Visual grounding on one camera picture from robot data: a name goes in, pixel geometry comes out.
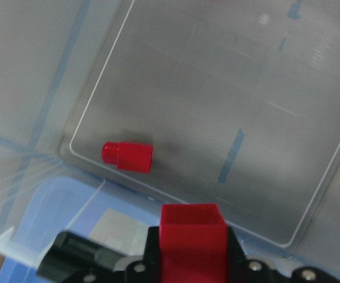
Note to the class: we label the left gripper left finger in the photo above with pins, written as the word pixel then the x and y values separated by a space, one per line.
pixel 148 268

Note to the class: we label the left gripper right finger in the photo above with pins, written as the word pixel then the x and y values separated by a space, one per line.
pixel 242 269

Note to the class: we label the red block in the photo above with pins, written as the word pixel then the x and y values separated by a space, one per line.
pixel 193 243
pixel 134 157

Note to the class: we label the blue plastic tray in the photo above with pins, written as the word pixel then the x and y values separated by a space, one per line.
pixel 34 212

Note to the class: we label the black box latch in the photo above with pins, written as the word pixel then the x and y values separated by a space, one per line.
pixel 73 258

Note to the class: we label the clear plastic storage box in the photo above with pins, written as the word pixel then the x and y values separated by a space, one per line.
pixel 240 100

